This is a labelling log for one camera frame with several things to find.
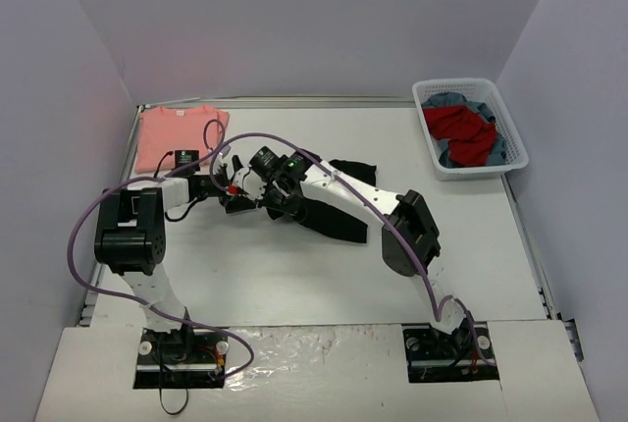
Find black t-shirt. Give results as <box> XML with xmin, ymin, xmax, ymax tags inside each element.
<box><xmin>267</xmin><ymin>159</ymin><xmax>377</xmax><ymax>244</ymax></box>

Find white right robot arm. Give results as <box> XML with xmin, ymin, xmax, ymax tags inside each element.
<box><xmin>237</xmin><ymin>146</ymin><xmax>471</xmax><ymax>356</ymax></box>

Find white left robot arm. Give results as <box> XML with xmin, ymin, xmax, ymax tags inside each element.
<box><xmin>94</xmin><ymin>151</ymin><xmax>236</xmax><ymax>361</ymax></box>

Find folded pink t-shirt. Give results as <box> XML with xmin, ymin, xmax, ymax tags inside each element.
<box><xmin>134</xmin><ymin>105</ymin><xmax>230</xmax><ymax>174</ymax></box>

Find red t-shirt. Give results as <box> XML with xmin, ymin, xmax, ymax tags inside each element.
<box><xmin>423</xmin><ymin>105</ymin><xmax>497</xmax><ymax>168</ymax></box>

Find grey-blue t-shirt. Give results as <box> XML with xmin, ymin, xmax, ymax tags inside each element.
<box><xmin>423</xmin><ymin>92</ymin><xmax>505</xmax><ymax>166</ymax></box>

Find white plastic laundry basket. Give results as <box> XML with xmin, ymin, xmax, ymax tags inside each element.
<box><xmin>412</xmin><ymin>78</ymin><xmax>529</xmax><ymax>182</ymax></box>

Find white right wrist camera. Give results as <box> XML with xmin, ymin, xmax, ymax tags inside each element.
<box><xmin>228</xmin><ymin>167</ymin><xmax>266</xmax><ymax>207</ymax></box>

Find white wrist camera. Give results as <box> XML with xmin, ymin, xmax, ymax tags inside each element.
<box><xmin>218</xmin><ymin>145</ymin><xmax>232</xmax><ymax>160</ymax></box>
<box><xmin>228</xmin><ymin>167</ymin><xmax>266</xmax><ymax>207</ymax></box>

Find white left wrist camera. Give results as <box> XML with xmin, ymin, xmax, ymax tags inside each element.
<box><xmin>218</xmin><ymin>145</ymin><xmax>232</xmax><ymax>160</ymax></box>

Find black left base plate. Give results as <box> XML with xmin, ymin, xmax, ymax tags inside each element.
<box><xmin>133</xmin><ymin>328</ymin><xmax>229</xmax><ymax>390</ymax></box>

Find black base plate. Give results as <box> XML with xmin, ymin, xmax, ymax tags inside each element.
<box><xmin>133</xmin><ymin>328</ymin><xmax>229</xmax><ymax>390</ymax></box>
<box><xmin>402</xmin><ymin>320</ymin><xmax>499</xmax><ymax>384</ymax></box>

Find thin black loop cable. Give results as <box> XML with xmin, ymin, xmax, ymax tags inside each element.
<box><xmin>158</xmin><ymin>382</ymin><xmax>190</xmax><ymax>416</ymax></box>

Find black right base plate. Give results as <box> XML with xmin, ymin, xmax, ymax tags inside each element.
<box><xmin>402</xmin><ymin>320</ymin><xmax>499</xmax><ymax>384</ymax></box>

